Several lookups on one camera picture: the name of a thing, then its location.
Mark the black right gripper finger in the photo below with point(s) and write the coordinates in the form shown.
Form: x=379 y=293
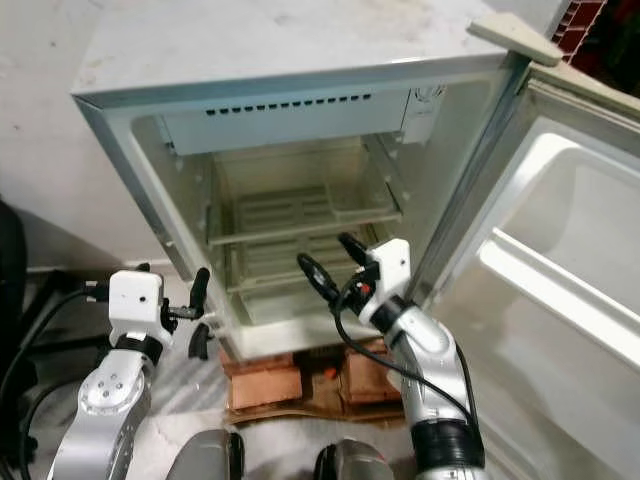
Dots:
x=319 y=276
x=354 y=248

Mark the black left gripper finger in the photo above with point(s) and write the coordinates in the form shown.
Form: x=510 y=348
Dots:
x=139 y=268
x=202 y=288

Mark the small fridge door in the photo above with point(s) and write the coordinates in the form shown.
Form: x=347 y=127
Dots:
x=560 y=200

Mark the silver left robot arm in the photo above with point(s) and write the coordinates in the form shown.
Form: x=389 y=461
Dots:
x=105 y=400

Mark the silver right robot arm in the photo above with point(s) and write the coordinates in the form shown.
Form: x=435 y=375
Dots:
x=430 y=350

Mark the clear plain fridge shelf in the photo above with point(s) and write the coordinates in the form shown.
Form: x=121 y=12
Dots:
x=275 y=270

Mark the clear ribbed fridge shelf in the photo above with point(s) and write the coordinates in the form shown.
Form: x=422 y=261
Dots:
x=280 y=212

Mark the white fridge thermostat box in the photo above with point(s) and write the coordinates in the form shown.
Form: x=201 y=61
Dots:
x=422 y=115

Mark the small white fridge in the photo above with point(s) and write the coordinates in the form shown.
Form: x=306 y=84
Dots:
x=290 y=40

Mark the clear crisper drawer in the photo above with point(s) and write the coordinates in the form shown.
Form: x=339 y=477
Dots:
x=280 y=310

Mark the small orange object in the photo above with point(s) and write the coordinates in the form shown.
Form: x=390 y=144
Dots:
x=328 y=373

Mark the wooden base board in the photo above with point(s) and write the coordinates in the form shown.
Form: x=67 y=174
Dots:
x=320 y=413

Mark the pale blue freezer flap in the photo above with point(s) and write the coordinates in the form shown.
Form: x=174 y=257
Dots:
x=290 y=125

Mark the grey left robot leg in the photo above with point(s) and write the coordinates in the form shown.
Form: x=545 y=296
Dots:
x=210 y=462

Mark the beige flat board piece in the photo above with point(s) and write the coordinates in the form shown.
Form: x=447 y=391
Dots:
x=515 y=38

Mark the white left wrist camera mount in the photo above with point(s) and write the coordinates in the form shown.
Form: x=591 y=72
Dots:
x=135 y=298

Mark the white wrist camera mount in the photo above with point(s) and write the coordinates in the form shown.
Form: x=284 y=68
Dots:
x=135 y=298
x=392 y=262

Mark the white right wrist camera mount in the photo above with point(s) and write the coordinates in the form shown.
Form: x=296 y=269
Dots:
x=392 y=262

